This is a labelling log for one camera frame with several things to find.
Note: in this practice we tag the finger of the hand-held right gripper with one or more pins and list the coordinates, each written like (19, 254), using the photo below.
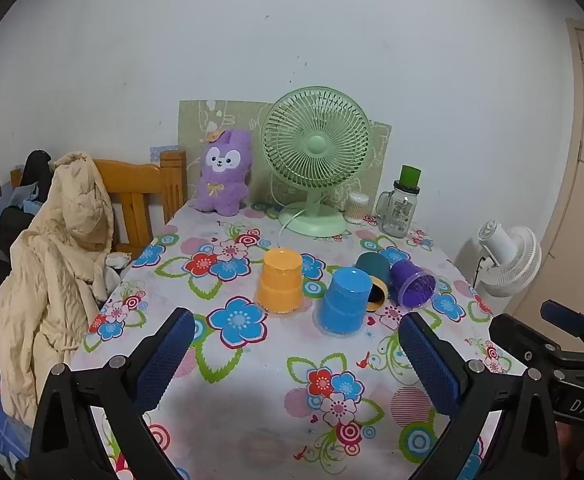
(567, 316)
(522, 337)

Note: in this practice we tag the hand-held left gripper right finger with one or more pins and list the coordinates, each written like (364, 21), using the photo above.
(432, 366)

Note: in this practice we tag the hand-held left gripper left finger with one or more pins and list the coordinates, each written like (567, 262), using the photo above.
(167, 360)

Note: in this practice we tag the purple plastic cup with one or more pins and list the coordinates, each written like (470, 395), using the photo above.
(412, 285)

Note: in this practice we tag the yellow plastic cup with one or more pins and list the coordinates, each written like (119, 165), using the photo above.
(376, 300)

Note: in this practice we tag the blue plastic cup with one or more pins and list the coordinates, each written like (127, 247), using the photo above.
(343, 300)

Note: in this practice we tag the teal plastic cup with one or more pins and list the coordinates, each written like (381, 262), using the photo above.
(374, 266)

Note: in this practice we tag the orange plastic cup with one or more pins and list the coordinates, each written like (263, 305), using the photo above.
(279, 282)

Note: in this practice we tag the green cup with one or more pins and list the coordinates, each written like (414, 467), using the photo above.
(410, 176)

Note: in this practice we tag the white fan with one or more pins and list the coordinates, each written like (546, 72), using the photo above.
(509, 260)

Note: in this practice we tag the floral tablecloth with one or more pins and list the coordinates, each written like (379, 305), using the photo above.
(252, 395)

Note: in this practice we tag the white crumpled cloth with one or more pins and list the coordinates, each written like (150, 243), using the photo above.
(117, 264)

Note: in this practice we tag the beige padded jacket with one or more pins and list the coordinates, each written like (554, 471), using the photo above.
(52, 270)

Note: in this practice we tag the beige door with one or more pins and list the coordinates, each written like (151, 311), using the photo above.
(579, 170)

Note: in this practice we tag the glass jar mug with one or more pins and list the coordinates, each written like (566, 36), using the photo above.
(398, 212)

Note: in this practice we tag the cotton swab container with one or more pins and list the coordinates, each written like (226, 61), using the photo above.
(356, 207)

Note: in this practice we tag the wooden chair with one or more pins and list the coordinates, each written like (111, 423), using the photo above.
(142, 180)

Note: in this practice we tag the purple plush bunny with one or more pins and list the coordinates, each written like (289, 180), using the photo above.
(223, 170)

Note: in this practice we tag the light blue cloth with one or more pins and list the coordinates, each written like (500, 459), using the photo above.
(29, 197)

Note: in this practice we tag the black garment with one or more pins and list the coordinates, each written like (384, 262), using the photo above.
(37, 172)

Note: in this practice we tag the green desk fan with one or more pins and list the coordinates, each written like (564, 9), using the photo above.
(316, 144)

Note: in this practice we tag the green patterned board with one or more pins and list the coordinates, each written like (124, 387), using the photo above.
(232, 116)

